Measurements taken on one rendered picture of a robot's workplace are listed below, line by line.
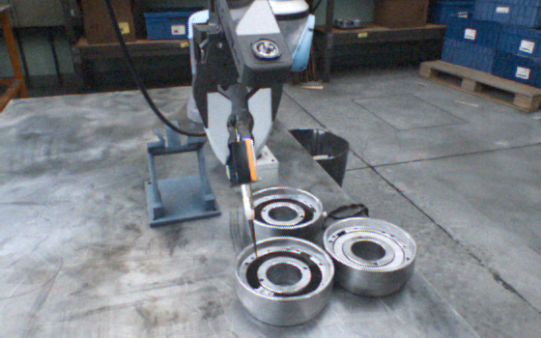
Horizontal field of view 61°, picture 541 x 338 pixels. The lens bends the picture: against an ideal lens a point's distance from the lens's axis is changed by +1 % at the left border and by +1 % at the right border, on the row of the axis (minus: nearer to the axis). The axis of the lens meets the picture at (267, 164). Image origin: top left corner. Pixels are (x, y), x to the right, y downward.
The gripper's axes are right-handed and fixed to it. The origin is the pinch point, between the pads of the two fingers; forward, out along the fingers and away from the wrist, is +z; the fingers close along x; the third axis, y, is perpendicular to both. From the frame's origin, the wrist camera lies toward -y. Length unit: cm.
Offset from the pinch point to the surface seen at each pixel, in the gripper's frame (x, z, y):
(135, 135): 11.5, 13.3, 43.9
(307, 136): -61, 54, 126
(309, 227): -7.8, 9.7, -2.8
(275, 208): -5.7, 10.5, 4.1
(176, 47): -28, 54, 337
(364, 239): -13.5, 10.3, -6.4
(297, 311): -1.7, 10.6, -14.7
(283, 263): -2.8, 10.4, -7.6
